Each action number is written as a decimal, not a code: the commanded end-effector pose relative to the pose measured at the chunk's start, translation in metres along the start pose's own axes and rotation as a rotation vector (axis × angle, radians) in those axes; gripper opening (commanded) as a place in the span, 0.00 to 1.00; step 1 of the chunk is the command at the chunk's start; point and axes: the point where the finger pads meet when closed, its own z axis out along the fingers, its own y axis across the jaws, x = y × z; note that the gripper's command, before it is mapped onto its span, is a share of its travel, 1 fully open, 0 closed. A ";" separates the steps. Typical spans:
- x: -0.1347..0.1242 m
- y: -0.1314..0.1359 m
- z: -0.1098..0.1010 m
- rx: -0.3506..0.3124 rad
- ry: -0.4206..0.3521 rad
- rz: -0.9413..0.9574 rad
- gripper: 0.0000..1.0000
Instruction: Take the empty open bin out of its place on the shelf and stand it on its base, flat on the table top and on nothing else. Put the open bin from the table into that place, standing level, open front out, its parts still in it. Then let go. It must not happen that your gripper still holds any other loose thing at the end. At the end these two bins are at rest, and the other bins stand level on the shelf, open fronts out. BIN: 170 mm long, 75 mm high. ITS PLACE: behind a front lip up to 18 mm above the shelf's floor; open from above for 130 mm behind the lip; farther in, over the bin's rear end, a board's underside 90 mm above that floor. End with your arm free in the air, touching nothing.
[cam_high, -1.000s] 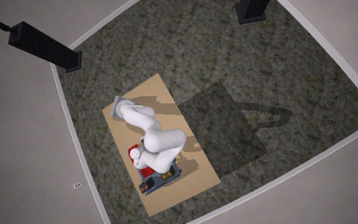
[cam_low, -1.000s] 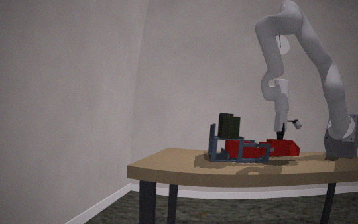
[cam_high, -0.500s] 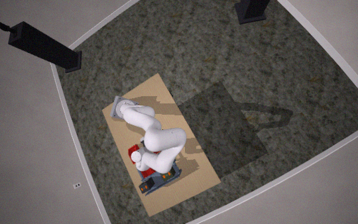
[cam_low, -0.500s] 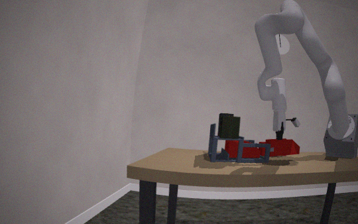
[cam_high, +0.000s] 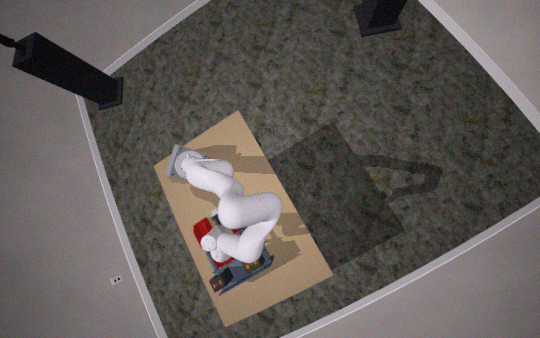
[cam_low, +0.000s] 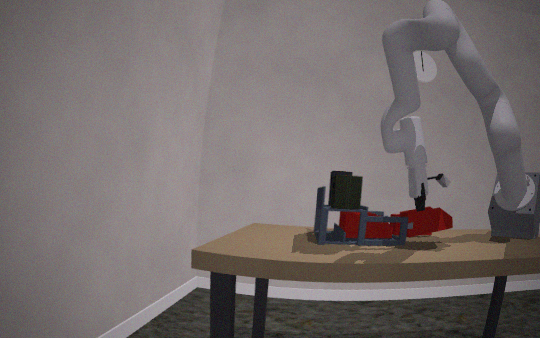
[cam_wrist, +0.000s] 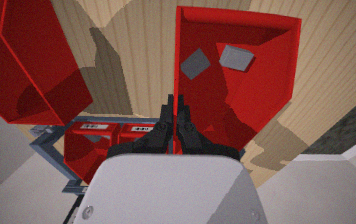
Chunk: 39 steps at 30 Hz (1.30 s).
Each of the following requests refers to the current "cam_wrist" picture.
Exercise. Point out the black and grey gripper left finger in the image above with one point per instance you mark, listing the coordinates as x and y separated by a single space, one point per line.
152 142

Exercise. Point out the black tool case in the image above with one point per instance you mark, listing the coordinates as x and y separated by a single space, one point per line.
72 214

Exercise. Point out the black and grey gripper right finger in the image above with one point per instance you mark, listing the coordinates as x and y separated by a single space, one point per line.
192 141

